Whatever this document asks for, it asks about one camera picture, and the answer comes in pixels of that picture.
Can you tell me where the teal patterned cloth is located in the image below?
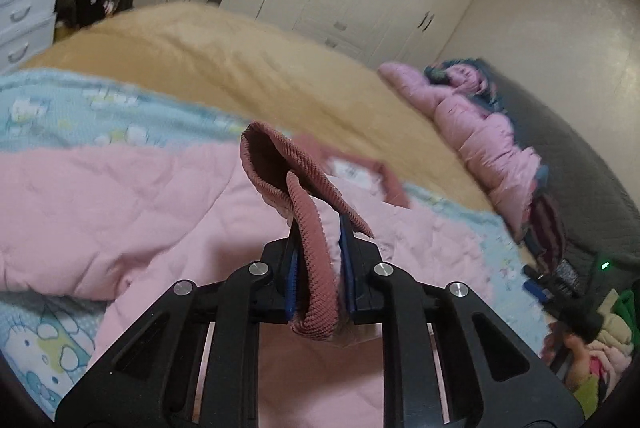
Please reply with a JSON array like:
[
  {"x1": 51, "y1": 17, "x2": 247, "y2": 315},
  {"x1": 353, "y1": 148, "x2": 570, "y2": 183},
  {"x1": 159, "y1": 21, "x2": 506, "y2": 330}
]
[{"x1": 422, "y1": 57, "x2": 506, "y2": 115}]

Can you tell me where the pink puffer jacket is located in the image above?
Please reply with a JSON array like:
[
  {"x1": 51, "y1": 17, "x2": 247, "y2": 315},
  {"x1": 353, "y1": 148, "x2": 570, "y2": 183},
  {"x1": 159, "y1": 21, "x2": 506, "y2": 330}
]
[{"x1": 377, "y1": 61, "x2": 548, "y2": 239}]

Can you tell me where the white drawer chest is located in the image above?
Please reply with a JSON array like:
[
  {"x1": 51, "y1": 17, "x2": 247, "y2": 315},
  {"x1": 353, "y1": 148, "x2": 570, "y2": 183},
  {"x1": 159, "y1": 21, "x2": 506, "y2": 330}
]
[{"x1": 0, "y1": 0, "x2": 69, "y2": 75}]

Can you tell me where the dark striped cloth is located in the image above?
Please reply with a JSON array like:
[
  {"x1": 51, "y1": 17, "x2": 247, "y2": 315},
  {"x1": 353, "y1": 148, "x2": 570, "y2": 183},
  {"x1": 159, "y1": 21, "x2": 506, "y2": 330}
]
[{"x1": 525, "y1": 192, "x2": 568, "y2": 271}]

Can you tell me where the colourful clothes pile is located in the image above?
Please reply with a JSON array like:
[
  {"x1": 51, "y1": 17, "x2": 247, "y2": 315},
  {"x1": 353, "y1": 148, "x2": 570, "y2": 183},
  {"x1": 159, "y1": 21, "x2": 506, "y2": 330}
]
[{"x1": 544, "y1": 287, "x2": 637, "y2": 409}]

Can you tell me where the pink quilted jacket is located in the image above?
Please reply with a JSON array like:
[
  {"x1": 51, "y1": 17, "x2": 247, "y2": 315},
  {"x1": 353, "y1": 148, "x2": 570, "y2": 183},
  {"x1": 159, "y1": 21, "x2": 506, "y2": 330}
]
[{"x1": 0, "y1": 121, "x2": 501, "y2": 428}]

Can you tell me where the blue cartoon print blanket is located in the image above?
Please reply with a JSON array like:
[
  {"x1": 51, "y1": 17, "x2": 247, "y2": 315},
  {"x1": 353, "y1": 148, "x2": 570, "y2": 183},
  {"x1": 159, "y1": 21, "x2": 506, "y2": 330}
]
[{"x1": 0, "y1": 68, "x2": 551, "y2": 424}]

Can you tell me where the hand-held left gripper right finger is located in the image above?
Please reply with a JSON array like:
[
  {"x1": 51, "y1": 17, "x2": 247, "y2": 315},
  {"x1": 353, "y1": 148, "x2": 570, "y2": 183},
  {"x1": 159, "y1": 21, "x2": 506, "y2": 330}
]
[{"x1": 338, "y1": 212, "x2": 587, "y2": 428}]

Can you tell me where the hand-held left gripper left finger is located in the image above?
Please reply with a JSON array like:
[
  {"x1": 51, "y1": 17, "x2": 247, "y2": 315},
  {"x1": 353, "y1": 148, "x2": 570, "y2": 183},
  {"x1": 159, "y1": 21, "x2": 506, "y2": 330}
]
[{"x1": 54, "y1": 212, "x2": 301, "y2": 428}]

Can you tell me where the dark clothes pile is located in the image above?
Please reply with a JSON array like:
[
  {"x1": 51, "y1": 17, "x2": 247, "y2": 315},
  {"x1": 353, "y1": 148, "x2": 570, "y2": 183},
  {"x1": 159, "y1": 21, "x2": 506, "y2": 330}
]
[{"x1": 53, "y1": 0, "x2": 117, "y2": 30}]

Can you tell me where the tan bed cover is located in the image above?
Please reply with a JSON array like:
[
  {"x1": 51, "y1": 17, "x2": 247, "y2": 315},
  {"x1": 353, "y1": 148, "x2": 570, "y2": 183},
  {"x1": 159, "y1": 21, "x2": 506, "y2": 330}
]
[{"x1": 20, "y1": 1, "x2": 531, "y2": 249}]

